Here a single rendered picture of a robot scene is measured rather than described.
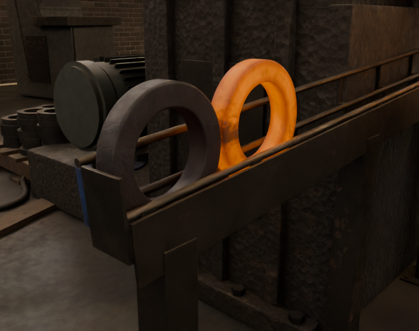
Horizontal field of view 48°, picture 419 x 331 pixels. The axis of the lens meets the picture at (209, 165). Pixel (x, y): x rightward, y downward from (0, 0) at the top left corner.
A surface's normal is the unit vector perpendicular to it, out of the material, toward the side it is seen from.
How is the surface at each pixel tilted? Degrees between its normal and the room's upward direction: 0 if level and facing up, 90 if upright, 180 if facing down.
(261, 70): 90
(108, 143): 71
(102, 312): 0
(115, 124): 56
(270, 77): 90
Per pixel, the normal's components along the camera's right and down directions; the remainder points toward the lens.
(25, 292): 0.00, -0.96
